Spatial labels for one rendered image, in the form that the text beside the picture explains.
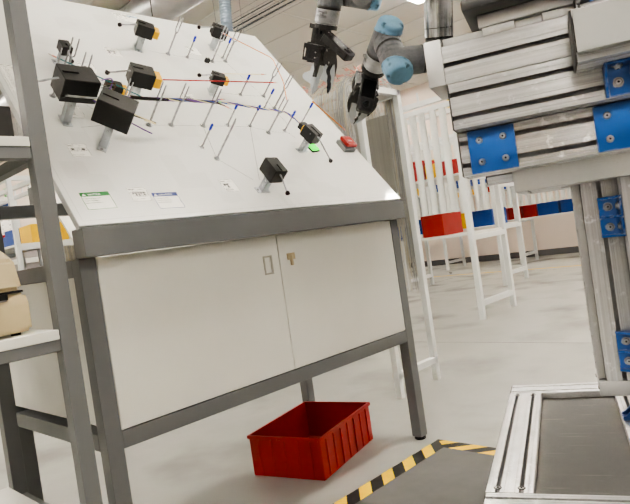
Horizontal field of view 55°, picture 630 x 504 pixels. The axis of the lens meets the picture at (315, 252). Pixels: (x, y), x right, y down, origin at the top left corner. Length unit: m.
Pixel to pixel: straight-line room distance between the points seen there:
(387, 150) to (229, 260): 1.62
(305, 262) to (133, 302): 0.58
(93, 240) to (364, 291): 0.96
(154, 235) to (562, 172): 0.91
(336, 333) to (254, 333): 0.33
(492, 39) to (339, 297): 0.99
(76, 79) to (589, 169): 1.17
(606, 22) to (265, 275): 1.06
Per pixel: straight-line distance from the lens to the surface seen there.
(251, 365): 1.68
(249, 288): 1.67
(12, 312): 1.37
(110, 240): 1.42
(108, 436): 1.47
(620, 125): 1.25
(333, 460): 2.09
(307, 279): 1.82
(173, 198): 1.57
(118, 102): 1.57
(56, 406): 1.70
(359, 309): 1.99
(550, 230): 10.33
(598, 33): 1.11
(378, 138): 3.13
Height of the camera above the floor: 0.76
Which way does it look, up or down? 1 degrees down
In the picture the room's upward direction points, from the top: 8 degrees counter-clockwise
